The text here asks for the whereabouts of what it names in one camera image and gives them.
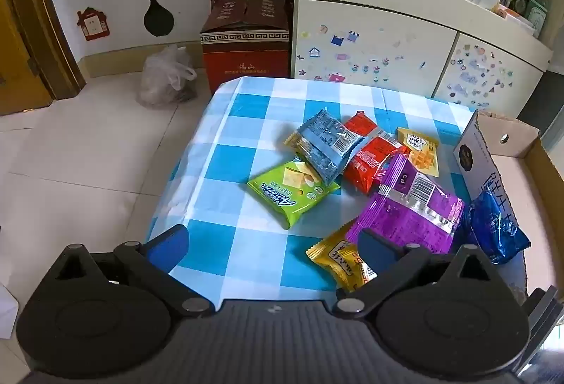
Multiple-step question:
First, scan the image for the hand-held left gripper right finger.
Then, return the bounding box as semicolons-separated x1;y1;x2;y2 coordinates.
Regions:
332;229;512;318

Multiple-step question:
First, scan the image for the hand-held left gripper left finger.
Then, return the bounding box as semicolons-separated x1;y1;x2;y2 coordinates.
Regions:
42;224;216;318

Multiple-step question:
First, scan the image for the yellow waffle snack packet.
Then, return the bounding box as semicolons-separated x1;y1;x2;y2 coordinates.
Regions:
306;222;380;293
397;126;441;178

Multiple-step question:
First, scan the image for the purple snack packet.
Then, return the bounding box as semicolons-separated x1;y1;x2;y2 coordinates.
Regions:
346;151;466;256

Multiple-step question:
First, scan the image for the red snack packet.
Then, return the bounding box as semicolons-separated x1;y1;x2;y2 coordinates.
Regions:
341;111;411;195

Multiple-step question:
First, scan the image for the green snack packet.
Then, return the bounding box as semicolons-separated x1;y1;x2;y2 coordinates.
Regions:
246;159;342;230

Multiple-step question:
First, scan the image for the light blue snack packet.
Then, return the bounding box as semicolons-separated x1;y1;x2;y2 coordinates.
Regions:
294;107;367;187

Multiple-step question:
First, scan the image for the dark blue snack packet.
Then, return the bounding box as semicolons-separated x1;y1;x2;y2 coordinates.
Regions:
462;190;532;265

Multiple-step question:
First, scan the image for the olive yellow snack packet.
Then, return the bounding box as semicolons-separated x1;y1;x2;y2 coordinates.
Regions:
283;132;310;152

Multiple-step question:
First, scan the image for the blue white checked tablecloth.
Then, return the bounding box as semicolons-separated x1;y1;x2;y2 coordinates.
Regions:
147;76;529;310

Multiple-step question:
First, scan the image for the clear plastic bag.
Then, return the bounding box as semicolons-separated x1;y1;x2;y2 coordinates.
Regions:
136;44;198;109

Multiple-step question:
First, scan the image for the white paper sheet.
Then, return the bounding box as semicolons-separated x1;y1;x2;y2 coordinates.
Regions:
0;282;21;340

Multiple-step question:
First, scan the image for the cream cabinet with stickers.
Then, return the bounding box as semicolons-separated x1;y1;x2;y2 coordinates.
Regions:
288;0;555;120

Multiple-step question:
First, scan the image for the red brown cardboard box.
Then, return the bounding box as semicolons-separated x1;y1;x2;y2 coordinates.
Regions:
200;0;292;96

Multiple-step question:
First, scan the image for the wooden door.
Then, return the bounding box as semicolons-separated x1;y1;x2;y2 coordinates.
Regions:
0;0;86;116

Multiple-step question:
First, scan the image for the red house wall sticker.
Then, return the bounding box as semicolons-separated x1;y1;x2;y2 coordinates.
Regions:
77;7;109;42

